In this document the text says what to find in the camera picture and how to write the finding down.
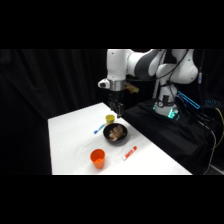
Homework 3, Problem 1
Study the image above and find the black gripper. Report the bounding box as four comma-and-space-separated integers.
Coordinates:
107, 89, 126, 119

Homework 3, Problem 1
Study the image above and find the tiger plush toy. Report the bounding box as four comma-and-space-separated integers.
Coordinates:
108, 124, 127, 142

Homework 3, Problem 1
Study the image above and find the black bowl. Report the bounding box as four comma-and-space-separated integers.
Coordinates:
102, 122, 129, 145

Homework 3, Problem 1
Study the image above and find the yellow cup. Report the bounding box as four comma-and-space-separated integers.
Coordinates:
105, 114, 116, 126

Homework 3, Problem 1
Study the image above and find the blue marker pen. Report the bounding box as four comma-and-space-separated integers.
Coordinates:
93, 123, 107, 135

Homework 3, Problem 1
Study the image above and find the red marker pen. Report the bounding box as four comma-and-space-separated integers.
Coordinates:
122, 145, 138, 162

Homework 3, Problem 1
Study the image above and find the orange plastic cup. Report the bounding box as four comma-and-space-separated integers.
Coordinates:
90, 148, 107, 170

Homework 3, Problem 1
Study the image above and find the black robot stand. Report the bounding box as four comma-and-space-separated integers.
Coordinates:
122, 98, 224, 176

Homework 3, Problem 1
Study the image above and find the blue lit control box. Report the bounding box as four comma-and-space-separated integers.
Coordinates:
175, 90, 202, 111

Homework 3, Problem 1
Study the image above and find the black curtain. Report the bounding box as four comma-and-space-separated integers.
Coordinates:
0, 49, 224, 176

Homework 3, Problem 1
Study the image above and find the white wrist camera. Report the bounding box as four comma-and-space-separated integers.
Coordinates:
97, 78, 112, 90

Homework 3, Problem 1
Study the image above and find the yellow cable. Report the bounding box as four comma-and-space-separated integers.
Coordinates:
214, 107, 224, 151

